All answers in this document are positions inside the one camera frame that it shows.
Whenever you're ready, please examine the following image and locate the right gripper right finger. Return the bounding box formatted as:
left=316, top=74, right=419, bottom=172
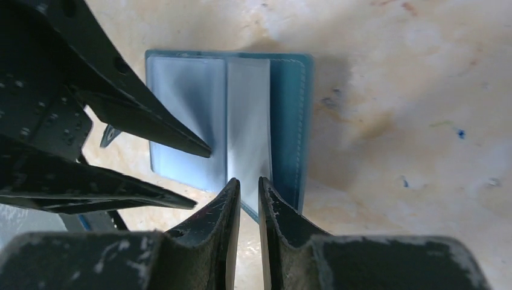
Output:
left=258, top=178, right=490, bottom=289

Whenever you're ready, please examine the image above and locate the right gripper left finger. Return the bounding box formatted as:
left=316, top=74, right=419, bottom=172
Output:
left=1, top=179, right=240, bottom=289

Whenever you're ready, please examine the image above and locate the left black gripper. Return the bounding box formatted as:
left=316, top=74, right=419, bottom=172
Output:
left=1, top=1, right=212, bottom=233

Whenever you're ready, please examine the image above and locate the blue card holder wallet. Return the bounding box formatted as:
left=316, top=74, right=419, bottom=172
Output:
left=145, top=50, right=315, bottom=219

